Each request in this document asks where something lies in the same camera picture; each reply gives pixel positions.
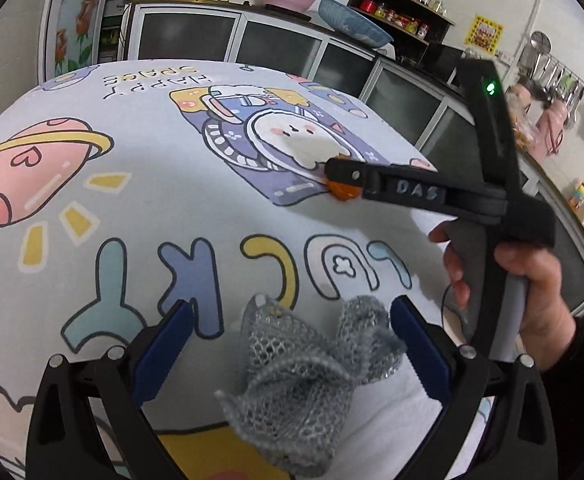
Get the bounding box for plastic bag of bread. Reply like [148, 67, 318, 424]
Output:
[505, 84, 540, 151]

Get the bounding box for kitchen counter cabinet glass doors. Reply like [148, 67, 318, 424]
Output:
[121, 0, 584, 319]

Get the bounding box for yellow wall poster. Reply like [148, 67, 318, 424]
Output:
[463, 15, 504, 55]

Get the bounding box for dish soap bottle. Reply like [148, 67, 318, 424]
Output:
[569, 179, 584, 212]

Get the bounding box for cartoon printed tablecloth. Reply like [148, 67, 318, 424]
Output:
[0, 58, 498, 480]

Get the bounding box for person's right hand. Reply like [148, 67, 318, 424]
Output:
[427, 221, 578, 373]

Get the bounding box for orange peel piece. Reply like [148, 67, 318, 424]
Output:
[324, 155, 365, 202]

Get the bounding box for pink thermos flask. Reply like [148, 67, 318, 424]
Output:
[528, 99, 569, 165]

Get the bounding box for wall utensil rack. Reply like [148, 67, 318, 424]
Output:
[518, 30, 584, 129]

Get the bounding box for microwave oven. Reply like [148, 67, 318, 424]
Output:
[419, 42, 466, 87]

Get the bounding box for person's black sleeve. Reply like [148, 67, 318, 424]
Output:
[521, 309, 584, 479]

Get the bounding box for flower painted door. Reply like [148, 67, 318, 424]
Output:
[38, 0, 104, 82]

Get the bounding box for blue plastic basket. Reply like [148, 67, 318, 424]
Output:
[318, 0, 393, 49]

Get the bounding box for black spice shelf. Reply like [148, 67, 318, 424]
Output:
[347, 0, 455, 64]

